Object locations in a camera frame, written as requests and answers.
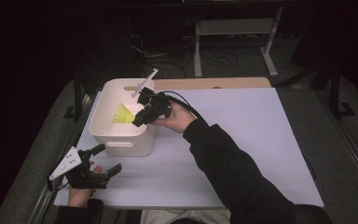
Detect yellow shuttlecock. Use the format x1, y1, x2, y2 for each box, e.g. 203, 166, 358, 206
112, 103, 137, 125

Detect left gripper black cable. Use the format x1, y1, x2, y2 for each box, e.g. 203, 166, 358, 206
47, 174, 71, 192

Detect black metal stand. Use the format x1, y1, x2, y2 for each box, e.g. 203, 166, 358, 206
63, 73, 90, 120
328, 62, 357, 120

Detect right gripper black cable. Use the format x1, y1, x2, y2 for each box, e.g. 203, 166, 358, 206
159, 91, 206, 122

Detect person's right hand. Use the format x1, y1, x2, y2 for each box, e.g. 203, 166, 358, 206
150, 101, 199, 134

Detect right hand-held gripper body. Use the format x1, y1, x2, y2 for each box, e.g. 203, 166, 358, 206
131, 68, 172, 119

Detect tangle of floor cables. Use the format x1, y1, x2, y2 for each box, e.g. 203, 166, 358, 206
127, 18, 241, 79

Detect person's light trousers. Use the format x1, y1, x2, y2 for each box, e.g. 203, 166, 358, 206
139, 209, 232, 224

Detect white plastic storage bin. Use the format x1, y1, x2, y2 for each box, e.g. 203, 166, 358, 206
89, 77, 158, 158

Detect white table cover sheet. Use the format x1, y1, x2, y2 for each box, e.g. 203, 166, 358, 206
53, 87, 325, 210

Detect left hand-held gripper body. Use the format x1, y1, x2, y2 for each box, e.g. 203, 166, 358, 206
48, 147, 110, 190

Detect person's left hand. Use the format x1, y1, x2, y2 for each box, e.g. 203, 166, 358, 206
67, 160, 103, 209

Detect white metal table frame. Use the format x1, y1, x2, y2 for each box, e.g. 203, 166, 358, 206
193, 6, 284, 78

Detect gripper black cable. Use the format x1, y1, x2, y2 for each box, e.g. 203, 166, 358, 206
47, 174, 71, 192
159, 91, 206, 122

